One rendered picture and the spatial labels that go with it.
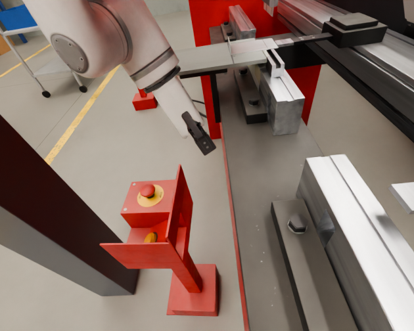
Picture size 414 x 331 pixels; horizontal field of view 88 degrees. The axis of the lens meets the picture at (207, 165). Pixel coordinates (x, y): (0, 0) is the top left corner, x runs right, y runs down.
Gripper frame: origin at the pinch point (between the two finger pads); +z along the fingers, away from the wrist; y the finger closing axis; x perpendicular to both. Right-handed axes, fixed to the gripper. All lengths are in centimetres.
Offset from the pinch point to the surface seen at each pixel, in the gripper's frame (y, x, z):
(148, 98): -213, -27, 25
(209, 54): -27.6, 15.2, -9.4
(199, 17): -109, 37, -15
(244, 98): -17.4, 16.3, 3.8
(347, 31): -12.0, 45.5, 2.3
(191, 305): -12, -45, 70
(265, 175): 7.3, 6.7, 10.2
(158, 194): -7.0, -17.9, 8.4
